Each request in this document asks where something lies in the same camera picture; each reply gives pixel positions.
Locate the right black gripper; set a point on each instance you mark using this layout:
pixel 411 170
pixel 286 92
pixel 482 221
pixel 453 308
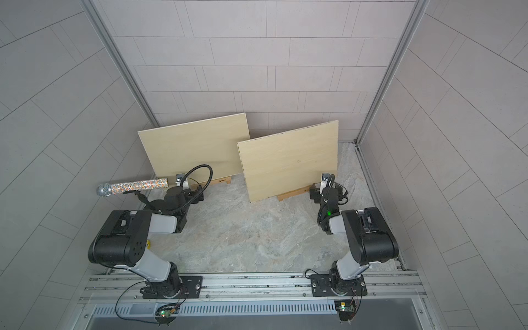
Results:
pixel 316 192

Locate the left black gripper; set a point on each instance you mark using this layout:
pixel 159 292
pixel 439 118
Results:
pixel 196 199

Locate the wooden easel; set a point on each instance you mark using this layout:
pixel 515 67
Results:
pixel 294 193
pixel 195 185

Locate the plywood board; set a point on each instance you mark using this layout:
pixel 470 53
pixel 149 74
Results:
pixel 178 148
pixel 284 162

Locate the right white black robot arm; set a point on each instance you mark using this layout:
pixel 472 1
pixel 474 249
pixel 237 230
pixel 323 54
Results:
pixel 369 238

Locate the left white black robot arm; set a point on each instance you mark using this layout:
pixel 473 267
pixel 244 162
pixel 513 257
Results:
pixel 121 243

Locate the glitter microphone on stand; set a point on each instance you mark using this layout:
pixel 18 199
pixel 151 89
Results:
pixel 107 189

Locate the right green circuit board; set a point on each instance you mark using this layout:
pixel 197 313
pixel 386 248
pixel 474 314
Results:
pixel 346 310

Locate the green circuit board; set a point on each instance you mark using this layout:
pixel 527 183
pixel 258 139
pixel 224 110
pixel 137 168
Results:
pixel 166 314
pixel 346 310

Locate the left green circuit board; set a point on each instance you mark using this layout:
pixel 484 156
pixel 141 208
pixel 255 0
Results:
pixel 166 314

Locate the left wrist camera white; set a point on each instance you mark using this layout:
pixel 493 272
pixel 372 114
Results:
pixel 181 181

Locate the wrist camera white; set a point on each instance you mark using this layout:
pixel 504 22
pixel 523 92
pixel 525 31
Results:
pixel 181 181
pixel 327 178

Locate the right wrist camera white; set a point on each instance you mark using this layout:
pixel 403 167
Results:
pixel 327 178

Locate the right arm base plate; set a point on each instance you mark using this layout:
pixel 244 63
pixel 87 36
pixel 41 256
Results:
pixel 325 285

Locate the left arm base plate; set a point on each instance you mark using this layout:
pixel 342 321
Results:
pixel 173 287

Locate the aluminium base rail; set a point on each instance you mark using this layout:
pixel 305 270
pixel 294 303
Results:
pixel 250 294

